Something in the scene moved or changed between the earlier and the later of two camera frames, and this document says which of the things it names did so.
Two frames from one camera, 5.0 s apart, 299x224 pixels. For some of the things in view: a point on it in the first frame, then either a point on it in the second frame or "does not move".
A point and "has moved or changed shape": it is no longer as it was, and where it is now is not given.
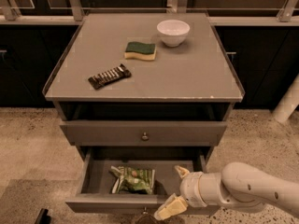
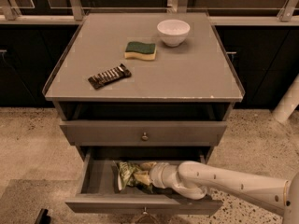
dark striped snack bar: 109,76 does not move
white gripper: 189,188 to 156,173
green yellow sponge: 140,50 does not move
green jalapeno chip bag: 131,180 has moved or changed shape
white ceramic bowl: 174,32 does not move
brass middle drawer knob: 145,211 does not move
